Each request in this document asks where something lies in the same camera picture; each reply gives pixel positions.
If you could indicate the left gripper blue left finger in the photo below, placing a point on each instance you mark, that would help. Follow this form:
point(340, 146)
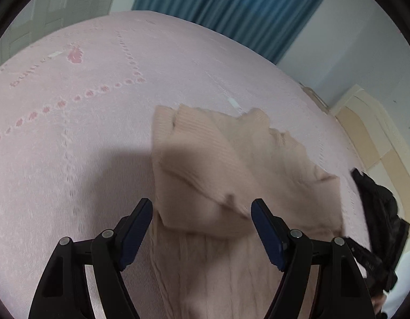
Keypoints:
point(63, 292)

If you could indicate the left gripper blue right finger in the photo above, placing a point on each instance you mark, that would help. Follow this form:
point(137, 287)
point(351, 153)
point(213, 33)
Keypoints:
point(340, 291)

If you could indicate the peach knit sweater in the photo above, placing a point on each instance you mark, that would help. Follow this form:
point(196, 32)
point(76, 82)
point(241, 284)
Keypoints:
point(208, 169)

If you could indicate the person's right hand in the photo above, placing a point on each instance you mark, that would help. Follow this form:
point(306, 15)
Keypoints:
point(377, 302)

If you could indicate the black puffer jacket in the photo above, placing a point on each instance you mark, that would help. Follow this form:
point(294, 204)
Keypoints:
point(387, 230)

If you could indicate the cream wooden headboard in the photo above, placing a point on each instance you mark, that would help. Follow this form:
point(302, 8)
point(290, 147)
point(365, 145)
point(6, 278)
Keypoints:
point(383, 151)

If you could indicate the pink patterned bed sheet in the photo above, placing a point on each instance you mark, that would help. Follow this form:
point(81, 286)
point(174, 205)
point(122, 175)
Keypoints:
point(76, 113)

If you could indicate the blue curtain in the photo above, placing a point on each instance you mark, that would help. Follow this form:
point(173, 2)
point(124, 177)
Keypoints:
point(268, 27)

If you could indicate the white wardrobe with red decals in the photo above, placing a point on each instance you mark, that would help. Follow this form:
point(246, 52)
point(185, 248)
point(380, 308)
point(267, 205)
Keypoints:
point(42, 17)

